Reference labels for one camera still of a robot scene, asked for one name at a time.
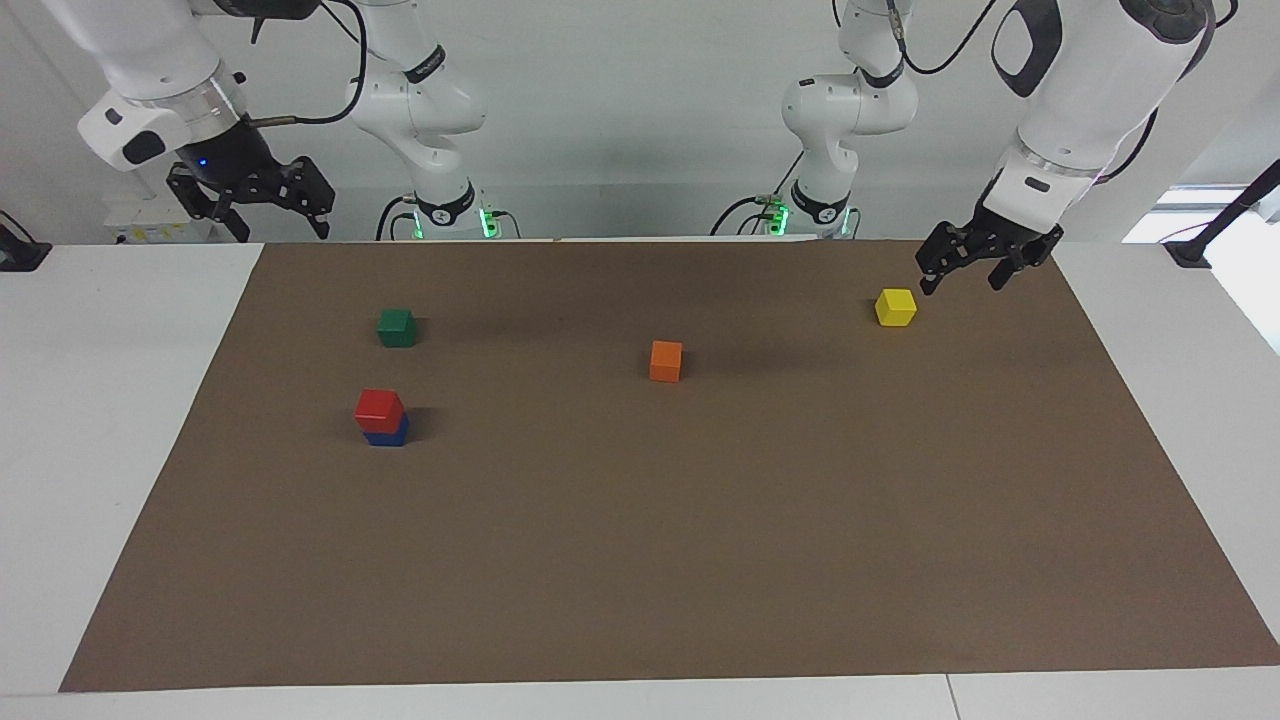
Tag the green cube block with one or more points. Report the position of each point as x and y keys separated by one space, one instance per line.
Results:
x=396 y=328

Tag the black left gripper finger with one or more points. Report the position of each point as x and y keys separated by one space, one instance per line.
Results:
x=1035 y=250
x=942 y=250

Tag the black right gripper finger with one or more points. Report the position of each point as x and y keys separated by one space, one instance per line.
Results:
x=205 y=205
x=315 y=195

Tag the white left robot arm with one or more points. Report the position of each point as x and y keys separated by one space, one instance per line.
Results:
x=1090 y=70

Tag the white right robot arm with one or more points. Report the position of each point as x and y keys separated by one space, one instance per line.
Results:
x=150 y=50

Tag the red cube block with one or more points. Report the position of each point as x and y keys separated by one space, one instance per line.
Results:
x=379 y=410

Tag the orange cube block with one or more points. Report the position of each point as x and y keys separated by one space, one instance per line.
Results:
x=666 y=362

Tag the white wall box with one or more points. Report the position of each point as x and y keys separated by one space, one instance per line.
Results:
x=140 y=228

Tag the black slanted camera stand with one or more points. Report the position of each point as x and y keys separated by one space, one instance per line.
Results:
x=1225 y=210

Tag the yellow cube block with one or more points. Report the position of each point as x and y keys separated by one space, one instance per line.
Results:
x=896 y=308

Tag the blue cube block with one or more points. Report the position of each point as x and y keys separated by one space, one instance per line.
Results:
x=390 y=438

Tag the brown table mat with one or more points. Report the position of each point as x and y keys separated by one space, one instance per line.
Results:
x=640 y=540

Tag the black table clamp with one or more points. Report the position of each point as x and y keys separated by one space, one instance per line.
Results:
x=20 y=255

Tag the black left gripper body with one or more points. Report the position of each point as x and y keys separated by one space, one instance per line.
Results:
x=1003 y=232

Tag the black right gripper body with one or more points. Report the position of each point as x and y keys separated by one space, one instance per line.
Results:
x=235 y=170

